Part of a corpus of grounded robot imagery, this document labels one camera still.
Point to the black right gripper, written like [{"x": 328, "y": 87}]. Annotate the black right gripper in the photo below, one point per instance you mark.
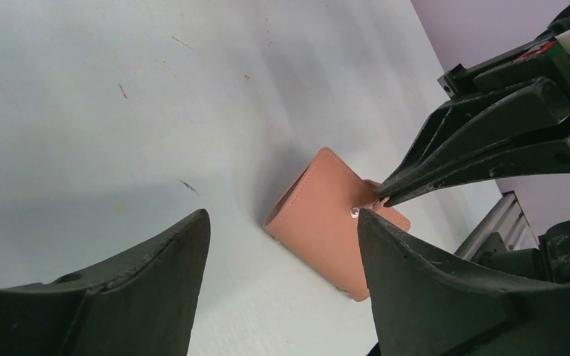
[{"x": 479, "y": 136}]

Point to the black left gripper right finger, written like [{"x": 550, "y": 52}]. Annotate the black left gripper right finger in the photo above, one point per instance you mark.
[{"x": 426, "y": 301}]

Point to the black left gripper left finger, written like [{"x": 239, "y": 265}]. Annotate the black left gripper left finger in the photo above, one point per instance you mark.
[{"x": 141, "y": 301}]

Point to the pink leather card holder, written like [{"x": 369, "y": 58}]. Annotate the pink leather card holder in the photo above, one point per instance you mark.
[{"x": 317, "y": 217}]

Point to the aluminium frame rail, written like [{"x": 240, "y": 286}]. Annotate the aluminium frame rail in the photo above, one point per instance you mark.
[{"x": 505, "y": 228}]

